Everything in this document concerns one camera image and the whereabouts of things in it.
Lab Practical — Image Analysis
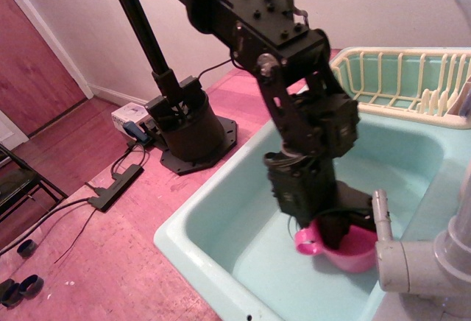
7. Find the black ring left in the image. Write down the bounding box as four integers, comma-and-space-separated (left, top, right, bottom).
0, 279, 22, 308

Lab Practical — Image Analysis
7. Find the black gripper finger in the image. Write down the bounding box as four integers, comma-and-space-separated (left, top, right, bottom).
318, 215, 350, 250

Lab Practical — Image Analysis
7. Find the grey pvc faucet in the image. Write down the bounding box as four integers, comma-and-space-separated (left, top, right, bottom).
372, 173, 470, 320

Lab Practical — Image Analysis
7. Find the black ring far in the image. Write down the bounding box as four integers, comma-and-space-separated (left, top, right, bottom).
16, 239, 38, 258

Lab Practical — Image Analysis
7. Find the teal toy sink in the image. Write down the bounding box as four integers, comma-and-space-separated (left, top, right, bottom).
152, 46, 471, 321

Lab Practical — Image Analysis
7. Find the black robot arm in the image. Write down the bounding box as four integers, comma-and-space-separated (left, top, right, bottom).
119, 0, 375, 249

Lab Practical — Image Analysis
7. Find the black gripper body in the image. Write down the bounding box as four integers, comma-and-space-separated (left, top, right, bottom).
263, 152, 375, 231

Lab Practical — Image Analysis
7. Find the black ring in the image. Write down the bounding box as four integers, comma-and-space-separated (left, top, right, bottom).
18, 275, 45, 299
0, 279, 22, 308
16, 239, 38, 258

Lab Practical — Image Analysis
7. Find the pink plastic cup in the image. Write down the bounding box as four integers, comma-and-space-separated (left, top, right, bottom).
294, 222, 378, 273

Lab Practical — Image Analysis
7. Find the thin black wire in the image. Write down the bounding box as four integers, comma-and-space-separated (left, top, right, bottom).
53, 208, 99, 265

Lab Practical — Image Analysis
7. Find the black ring right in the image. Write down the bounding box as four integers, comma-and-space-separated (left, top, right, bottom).
18, 275, 45, 299

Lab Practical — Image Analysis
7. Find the white cardboard box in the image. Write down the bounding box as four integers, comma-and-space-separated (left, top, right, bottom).
111, 102, 150, 140

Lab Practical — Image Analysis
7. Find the thick grey cable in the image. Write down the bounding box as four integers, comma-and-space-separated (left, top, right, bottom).
0, 197, 93, 257

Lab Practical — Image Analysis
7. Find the cream dish rack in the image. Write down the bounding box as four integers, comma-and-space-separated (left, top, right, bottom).
330, 47, 470, 130

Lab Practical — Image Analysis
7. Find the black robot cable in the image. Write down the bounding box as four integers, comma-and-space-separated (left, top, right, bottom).
196, 59, 234, 81

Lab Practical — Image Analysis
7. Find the blue adapter dongle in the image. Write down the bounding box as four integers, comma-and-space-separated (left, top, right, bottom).
122, 121, 152, 146

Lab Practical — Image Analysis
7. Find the black usb hub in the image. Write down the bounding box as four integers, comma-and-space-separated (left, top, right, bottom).
87, 164, 144, 213

